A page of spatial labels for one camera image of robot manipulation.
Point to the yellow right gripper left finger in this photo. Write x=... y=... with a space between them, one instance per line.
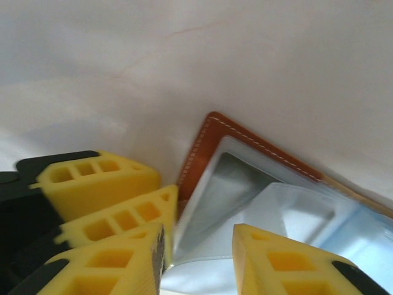
x=144 y=255

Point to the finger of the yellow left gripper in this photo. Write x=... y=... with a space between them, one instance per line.
x=122 y=187
x=170 y=209

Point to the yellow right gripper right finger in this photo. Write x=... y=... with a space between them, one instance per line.
x=255 y=261

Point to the brown leather card holder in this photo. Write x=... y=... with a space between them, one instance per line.
x=208 y=138

